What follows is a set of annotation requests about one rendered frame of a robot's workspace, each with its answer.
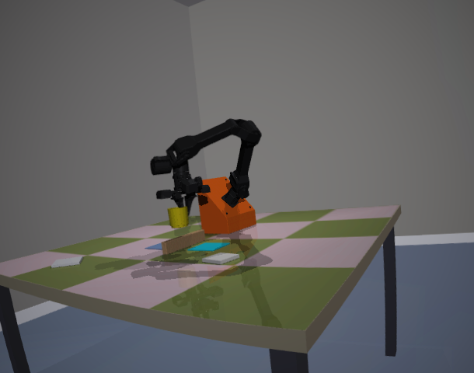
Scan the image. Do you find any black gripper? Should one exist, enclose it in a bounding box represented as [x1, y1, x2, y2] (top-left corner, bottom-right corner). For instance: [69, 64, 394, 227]
[156, 171, 211, 216]

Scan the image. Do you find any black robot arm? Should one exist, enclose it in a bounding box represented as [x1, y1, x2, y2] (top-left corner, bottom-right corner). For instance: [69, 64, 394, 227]
[150, 119, 262, 208]

